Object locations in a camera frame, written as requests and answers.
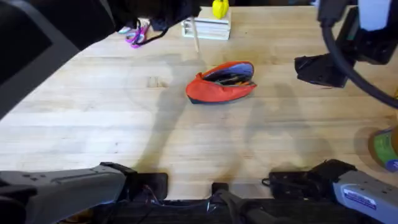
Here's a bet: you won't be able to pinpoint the orange zip bag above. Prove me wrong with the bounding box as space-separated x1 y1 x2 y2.
185 60 258 105

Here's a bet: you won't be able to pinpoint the purple scissors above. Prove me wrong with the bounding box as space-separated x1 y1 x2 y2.
124 23 150 49

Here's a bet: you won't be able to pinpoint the yellow toy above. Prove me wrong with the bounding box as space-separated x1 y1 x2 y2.
211 0 230 20

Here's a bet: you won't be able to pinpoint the green tape roll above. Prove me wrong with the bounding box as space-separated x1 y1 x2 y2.
368 125 398 173

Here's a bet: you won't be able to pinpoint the thin black cable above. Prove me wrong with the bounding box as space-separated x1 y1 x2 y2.
133 27 170 47

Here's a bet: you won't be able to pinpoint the black rail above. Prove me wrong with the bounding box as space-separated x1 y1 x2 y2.
90 198 398 224

